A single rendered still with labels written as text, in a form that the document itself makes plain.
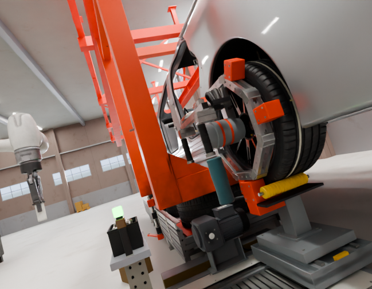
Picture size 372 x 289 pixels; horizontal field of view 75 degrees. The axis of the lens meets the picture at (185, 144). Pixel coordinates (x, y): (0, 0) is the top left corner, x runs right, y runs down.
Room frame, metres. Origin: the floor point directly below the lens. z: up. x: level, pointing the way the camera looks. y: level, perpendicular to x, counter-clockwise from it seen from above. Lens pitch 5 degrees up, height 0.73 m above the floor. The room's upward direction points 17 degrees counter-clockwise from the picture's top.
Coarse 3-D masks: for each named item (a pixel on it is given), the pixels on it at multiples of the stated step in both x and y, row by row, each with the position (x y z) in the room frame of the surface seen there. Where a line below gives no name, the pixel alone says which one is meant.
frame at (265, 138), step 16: (224, 80) 1.15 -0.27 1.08; (240, 80) 1.11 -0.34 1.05; (240, 96) 1.07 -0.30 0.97; (256, 96) 1.03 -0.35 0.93; (256, 128) 1.03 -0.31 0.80; (272, 144) 1.05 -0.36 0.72; (224, 160) 1.45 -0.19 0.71; (256, 160) 1.11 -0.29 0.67; (240, 176) 1.31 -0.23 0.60; (256, 176) 1.15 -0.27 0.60
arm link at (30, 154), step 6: (18, 150) 0.93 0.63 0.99; (24, 150) 0.93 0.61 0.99; (30, 150) 0.94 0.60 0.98; (36, 150) 0.96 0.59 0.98; (18, 156) 0.93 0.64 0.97; (24, 156) 0.93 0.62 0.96; (30, 156) 0.94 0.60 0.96; (36, 156) 0.95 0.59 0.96; (18, 162) 0.93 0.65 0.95; (24, 162) 0.94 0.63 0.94
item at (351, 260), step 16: (256, 256) 1.49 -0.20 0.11; (272, 256) 1.30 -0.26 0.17; (288, 256) 1.25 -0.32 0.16; (336, 256) 1.09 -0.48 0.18; (352, 256) 1.10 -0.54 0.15; (368, 256) 1.12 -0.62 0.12; (288, 272) 1.20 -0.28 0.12; (304, 272) 1.08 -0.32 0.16; (320, 272) 1.05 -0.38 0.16; (336, 272) 1.07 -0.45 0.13; (352, 272) 1.09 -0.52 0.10; (320, 288) 1.05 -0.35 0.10
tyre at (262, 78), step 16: (256, 64) 1.10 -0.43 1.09; (272, 64) 1.09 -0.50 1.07; (256, 80) 1.06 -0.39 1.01; (272, 80) 1.02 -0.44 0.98; (272, 96) 1.00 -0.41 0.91; (288, 96) 1.00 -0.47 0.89; (288, 112) 1.00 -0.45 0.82; (288, 128) 1.00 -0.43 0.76; (304, 128) 1.03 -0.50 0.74; (320, 128) 1.06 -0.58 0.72; (288, 144) 1.02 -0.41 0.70; (304, 144) 1.06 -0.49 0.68; (320, 144) 1.11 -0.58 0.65; (272, 160) 1.14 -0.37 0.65; (288, 160) 1.07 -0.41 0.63; (304, 160) 1.12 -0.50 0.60; (272, 176) 1.18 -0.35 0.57; (288, 176) 1.20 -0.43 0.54
